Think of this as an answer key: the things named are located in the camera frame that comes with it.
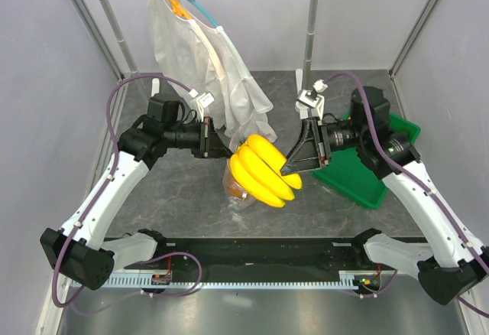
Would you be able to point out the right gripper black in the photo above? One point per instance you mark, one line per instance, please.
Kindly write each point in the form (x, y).
(306, 154)

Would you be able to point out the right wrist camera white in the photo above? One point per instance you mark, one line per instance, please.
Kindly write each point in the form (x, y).
(310, 103)

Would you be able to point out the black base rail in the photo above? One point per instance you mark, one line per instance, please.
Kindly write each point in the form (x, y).
(272, 260)

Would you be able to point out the green plastic tray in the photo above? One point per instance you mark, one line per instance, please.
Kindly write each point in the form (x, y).
(349, 177)

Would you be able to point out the yellow toy banana bunch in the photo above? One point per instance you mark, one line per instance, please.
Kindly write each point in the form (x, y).
(270, 161)

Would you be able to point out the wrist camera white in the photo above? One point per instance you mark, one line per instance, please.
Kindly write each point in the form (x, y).
(310, 103)
(202, 101)

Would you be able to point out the white garment on hanger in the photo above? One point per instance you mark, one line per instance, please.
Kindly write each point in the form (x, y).
(204, 59)

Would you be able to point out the white cable duct strip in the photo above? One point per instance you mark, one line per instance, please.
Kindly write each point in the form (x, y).
(146, 280)

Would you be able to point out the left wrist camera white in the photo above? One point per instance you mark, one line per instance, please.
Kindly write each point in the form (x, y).
(202, 101)

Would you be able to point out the clear zip top bag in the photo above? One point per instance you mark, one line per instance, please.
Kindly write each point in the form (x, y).
(241, 165)

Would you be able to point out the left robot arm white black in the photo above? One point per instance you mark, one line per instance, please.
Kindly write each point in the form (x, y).
(78, 248)

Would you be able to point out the toy pineapple orange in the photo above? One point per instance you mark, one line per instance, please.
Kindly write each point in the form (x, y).
(233, 188)

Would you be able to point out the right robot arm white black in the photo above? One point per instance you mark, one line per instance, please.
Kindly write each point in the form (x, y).
(455, 260)

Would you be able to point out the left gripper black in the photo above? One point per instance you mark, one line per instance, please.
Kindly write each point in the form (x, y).
(210, 144)

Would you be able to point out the teal clothes hanger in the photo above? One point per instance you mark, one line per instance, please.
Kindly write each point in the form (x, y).
(210, 18)

